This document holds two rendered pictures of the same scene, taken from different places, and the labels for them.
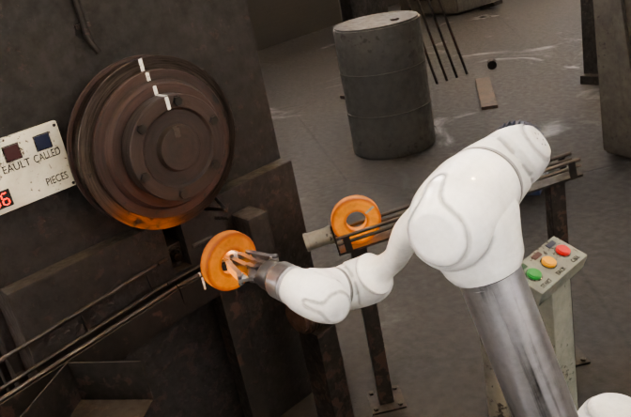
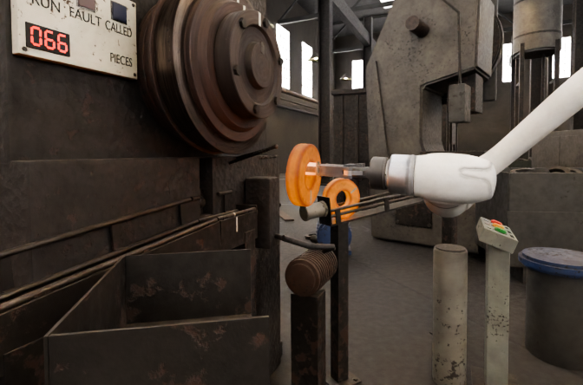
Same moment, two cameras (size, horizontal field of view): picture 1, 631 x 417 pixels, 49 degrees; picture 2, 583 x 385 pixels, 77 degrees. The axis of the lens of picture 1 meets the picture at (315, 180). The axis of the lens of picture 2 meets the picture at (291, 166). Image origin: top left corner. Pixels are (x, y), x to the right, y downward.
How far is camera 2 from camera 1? 1.30 m
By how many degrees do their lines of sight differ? 32
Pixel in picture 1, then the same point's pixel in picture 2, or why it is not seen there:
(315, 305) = (479, 172)
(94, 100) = not seen: outside the picture
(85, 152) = (180, 25)
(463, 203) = not seen: outside the picture
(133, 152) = (233, 39)
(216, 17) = not seen: hidden behind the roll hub
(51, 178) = (115, 56)
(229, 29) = not seen: hidden behind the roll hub
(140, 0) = not seen: outside the picture
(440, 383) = (375, 361)
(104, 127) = (203, 10)
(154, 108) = (252, 14)
